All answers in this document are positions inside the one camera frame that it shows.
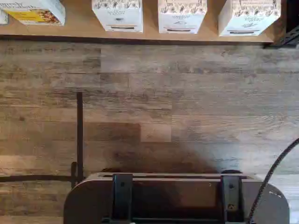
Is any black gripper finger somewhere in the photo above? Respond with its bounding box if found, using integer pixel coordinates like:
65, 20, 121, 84
221, 169, 244, 224
111, 173, 133, 224

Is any white box green strip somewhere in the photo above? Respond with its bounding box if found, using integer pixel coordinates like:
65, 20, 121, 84
218, 0, 282, 37

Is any wooden shelf board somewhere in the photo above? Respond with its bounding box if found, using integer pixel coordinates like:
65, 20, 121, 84
0, 0, 274, 46

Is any white box yellow strip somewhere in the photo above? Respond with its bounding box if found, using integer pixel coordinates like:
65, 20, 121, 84
91, 0, 144, 33

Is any white box pink strip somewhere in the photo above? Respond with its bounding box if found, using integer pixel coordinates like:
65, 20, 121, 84
157, 0, 207, 35

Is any yellow purely elizabeth box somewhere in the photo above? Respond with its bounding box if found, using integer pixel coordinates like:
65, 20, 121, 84
0, 0, 66, 26

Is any thin black bar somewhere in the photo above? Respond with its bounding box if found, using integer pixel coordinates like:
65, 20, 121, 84
76, 91, 84, 186

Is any long black robot cable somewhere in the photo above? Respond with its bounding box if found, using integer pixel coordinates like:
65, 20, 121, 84
247, 137, 299, 224

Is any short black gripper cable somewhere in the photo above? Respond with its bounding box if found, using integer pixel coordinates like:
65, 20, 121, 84
0, 161, 78, 189

